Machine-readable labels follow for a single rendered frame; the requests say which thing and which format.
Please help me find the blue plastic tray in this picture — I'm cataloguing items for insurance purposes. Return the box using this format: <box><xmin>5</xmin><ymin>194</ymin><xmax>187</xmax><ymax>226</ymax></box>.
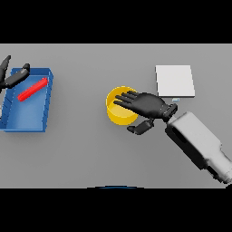
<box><xmin>0</xmin><ymin>67</ymin><xmax>54</xmax><ymax>133</ymax></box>

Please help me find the pale square measuring scale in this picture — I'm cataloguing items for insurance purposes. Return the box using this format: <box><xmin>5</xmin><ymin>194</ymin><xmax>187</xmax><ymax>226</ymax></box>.
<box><xmin>155</xmin><ymin>64</ymin><xmax>196</xmax><ymax>102</ymax></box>

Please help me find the red beaker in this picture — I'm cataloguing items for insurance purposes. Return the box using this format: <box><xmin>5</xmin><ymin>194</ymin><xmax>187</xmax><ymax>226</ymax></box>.
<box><xmin>17</xmin><ymin>77</ymin><xmax>49</xmax><ymax>102</ymax></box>

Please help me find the yellow bowl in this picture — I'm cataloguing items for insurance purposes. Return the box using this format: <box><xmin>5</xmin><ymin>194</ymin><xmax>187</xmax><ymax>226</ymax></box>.
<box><xmin>105</xmin><ymin>85</ymin><xmax>140</xmax><ymax>126</ymax></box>

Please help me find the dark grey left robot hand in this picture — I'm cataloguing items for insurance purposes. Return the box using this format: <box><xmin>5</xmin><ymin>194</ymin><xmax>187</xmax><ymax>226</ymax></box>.
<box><xmin>0</xmin><ymin>54</ymin><xmax>31</xmax><ymax>93</ymax></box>

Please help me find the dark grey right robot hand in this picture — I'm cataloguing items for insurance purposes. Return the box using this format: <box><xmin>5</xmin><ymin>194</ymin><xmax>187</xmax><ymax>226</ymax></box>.
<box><xmin>112</xmin><ymin>91</ymin><xmax>179</xmax><ymax>136</ymax></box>

